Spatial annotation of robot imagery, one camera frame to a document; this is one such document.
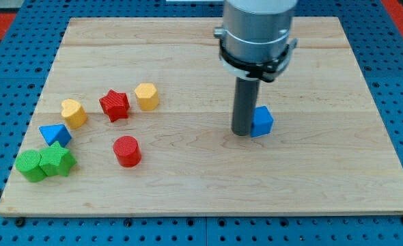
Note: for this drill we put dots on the yellow heart block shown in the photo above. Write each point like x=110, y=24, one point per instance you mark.
x=73, y=113

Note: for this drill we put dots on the blue triangle block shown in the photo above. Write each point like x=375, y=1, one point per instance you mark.
x=56, y=132

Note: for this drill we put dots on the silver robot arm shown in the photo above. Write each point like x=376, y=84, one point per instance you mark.
x=253, y=38

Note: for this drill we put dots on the yellow hexagon block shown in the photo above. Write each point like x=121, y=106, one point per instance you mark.
x=147, y=96

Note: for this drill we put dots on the red cylinder block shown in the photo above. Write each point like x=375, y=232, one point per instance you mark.
x=127, y=151

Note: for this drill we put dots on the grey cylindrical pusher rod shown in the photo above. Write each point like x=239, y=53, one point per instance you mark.
x=245, y=97

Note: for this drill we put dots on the blue cube block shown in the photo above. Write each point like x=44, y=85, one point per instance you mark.
x=262, y=122

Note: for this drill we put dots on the red star block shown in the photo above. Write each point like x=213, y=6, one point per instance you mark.
x=115, y=105

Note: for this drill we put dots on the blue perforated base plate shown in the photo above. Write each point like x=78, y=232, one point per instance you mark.
x=27, y=52

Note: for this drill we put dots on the green cylinder block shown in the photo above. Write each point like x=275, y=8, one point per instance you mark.
x=28, y=164

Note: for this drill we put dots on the wooden board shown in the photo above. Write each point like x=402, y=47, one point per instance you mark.
x=328, y=154

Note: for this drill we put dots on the green star block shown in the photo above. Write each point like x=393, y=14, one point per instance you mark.
x=56, y=160

